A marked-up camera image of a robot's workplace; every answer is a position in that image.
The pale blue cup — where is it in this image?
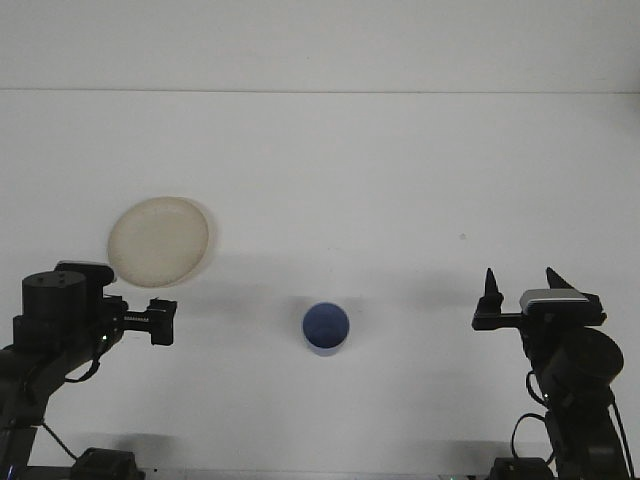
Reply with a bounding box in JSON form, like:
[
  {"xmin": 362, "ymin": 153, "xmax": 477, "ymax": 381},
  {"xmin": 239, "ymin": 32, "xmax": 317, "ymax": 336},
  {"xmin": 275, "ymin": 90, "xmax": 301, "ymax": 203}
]
[{"xmin": 301, "ymin": 301, "xmax": 351, "ymax": 358}]

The pale round plate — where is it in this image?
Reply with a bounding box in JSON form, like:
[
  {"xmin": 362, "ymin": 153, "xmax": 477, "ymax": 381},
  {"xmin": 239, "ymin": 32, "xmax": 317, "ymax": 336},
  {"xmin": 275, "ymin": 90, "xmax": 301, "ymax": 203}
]
[{"xmin": 106, "ymin": 195, "xmax": 217, "ymax": 290}]

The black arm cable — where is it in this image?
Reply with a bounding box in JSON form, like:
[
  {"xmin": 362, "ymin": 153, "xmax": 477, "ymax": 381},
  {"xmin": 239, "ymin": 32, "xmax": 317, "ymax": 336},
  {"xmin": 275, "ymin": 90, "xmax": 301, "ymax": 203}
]
[
  {"xmin": 509, "ymin": 372, "xmax": 635, "ymax": 474},
  {"xmin": 38, "ymin": 342, "xmax": 104, "ymax": 460}
]

